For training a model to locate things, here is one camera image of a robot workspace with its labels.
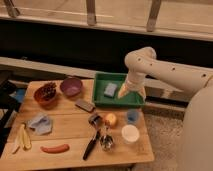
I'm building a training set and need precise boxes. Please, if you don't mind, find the blue sponge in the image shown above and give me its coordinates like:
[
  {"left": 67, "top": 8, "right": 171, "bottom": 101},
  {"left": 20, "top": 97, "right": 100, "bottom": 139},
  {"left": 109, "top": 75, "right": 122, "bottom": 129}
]
[{"left": 104, "top": 83, "right": 118, "bottom": 98}]

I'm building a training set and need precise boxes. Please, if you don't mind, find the black handled tool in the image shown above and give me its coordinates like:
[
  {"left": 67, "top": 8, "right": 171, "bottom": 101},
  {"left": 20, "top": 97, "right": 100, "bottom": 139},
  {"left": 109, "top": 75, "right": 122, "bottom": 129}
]
[{"left": 83, "top": 130, "right": 100, "bottom": 160}]

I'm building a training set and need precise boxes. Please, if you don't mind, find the white plastic cup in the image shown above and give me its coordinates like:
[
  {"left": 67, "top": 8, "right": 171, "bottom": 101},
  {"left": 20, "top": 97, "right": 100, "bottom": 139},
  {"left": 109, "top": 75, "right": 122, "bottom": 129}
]
[{"left": 121, "top": 125, "right": 140, "bottom": 144}]

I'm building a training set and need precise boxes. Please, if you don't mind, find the red bowl with grapes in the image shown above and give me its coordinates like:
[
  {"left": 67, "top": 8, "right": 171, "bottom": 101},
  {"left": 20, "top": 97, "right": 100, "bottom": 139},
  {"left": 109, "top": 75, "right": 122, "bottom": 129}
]
[{"left": 34, "top": 82, "right": 57, "bottom": 107}]

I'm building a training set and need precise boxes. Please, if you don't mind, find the green plastic tray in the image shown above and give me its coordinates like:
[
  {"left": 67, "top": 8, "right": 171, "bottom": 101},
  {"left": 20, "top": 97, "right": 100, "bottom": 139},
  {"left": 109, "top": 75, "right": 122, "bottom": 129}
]
[{"left": 92, "top": 72, "right": 144, "bottom": 108}]

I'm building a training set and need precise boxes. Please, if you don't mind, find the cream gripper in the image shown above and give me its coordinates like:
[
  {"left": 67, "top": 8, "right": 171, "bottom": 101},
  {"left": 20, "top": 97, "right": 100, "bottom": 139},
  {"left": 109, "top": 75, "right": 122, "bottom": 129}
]
[{"left": 117, "top": 72, "right": 146, "bottom": 100}]

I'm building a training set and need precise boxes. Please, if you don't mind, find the purple bowl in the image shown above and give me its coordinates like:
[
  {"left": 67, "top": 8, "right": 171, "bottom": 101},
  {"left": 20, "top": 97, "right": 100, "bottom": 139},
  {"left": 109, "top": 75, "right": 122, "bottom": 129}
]
[{"left": 60, "top": 77, "right": 83, "bottom": 97}]

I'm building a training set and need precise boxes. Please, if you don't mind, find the metal measuring cup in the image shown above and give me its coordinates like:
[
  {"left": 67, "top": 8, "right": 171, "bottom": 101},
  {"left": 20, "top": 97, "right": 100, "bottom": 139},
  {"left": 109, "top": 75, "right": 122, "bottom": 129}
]
[{"left": 100, "top": 126, "right": 114, "bottom": 151}]

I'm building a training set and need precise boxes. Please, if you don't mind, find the red pepper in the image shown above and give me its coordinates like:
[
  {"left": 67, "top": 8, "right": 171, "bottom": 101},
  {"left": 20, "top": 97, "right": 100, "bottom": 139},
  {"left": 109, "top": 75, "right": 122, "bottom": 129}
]
[{"left": 40, "top": 144, "right": 69, "bottom": 154}]

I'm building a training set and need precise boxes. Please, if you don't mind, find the black chair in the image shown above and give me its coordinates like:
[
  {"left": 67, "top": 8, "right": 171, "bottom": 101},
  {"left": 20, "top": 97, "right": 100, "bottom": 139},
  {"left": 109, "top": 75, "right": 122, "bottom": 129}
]
[{"left": 0, "top": 70, "right": 21, "bottom": 156}]

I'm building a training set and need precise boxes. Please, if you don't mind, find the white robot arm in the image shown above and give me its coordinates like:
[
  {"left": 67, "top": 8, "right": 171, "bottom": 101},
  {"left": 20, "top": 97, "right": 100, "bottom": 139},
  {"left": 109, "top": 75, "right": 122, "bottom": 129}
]
[{"left": 118, "top": 47, "right": 213, "bottom": 171}]

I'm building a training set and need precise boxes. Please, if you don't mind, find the blue crumpled cloth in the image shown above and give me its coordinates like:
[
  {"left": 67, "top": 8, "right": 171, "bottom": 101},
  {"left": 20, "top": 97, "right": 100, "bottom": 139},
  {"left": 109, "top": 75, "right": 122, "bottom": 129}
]
[{"left": 27, "top": 113, "right": 52, "bottom": 135}]

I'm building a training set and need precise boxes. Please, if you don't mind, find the wooden table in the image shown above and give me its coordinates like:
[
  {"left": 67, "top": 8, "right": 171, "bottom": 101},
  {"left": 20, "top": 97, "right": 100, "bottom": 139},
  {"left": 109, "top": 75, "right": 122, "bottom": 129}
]
[{"left": 0, "top": 81, "right": 154, "bottom": 171}]

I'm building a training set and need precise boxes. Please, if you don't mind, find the blue plastic cup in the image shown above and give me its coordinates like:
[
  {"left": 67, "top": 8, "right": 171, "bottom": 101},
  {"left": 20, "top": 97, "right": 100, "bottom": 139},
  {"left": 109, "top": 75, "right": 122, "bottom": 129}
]
[{"left": 126, "top": 109, "right": 139, "bottom": 125}]

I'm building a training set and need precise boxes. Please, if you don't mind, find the orange apple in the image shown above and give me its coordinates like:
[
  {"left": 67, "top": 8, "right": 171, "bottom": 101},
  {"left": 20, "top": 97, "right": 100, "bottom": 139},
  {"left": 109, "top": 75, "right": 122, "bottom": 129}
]
[{"left": 104, "top": 113, "right": 117, "bottom": 127}]

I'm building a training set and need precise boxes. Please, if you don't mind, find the small metal can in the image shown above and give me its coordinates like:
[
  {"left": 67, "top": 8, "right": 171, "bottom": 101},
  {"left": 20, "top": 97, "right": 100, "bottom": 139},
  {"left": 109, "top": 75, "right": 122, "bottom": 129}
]
[{"left": 88, "top": 114, "right": 103, "bottom": 129}]

